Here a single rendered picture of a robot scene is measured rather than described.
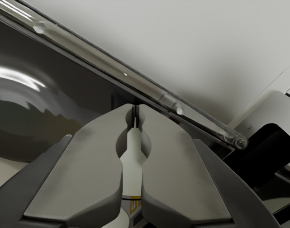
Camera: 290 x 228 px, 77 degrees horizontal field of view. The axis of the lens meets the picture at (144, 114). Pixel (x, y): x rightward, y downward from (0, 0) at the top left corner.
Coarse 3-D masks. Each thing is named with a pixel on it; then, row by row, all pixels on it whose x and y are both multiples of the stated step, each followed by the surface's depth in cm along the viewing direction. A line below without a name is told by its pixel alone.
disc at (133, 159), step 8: (136, 128) 15; (128, 136) 15; (136, 136) 15; (128, 144) 16; (136, 144) 16; (128, 152) 16; (136, 152) 16; (120, 160) 17; (128, 160) 17; (136, 160) 17; (144, 160) 17; (128, 168) 17; (136, 168) 17; (128, 176) 18; (136, 176) 18; (128, 184) 18; (136, 184) 18; (128, 192) 19; (136, 192) 19
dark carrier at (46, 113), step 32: (0, 32) 11; (0, 64) 12; (32, 64) 12; (64, 64) 12; (0, 96) 13; (32, 96) 13; (64, 96) 13; (96, 96) 13; (128, 96) 13; (0, 128) 15; (32, 128) 15; (64, 128) 15; (192, 128) 15; (0, 160) 16; (32, 160) 17
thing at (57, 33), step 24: (0, 0) 10; (24, 0) 11; (24, 24) 11; (48, 24) 11; (72, 48) 11; (96, 48) 12; (120, 72) 12; (144, 96) 13; (168, 96) 13; (192, 120) 14; (216, 120) 15; (240, 144) 16
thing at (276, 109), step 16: (272, 96) 19; (256, 112) 20; (272, 112) 18; (288, 112) 17; (240, 128) 21; (256, 128) 19; (272, 128) 18; (288, 128) 16; (256, 144) 20; (224, 160) 21; (272, 176) 15; (288, 176) 14; (256, 192) 16; (272, 192) 15; (288, 192) 14; (272, 208) 14; (288, 208) 14
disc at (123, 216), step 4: (120, 208) 21; (120, 212) 21; (124, 212) 21; (120, 216) 21; (124, 216) 21; (116, 220) 22; (120, 220) 22; (124, 220) 22; (128, 220) 22; (108, 224) 22; (112, 224) 22; (116, 224) 22; (120, 224) 22; (124, 224) 22; (128, 224) 22
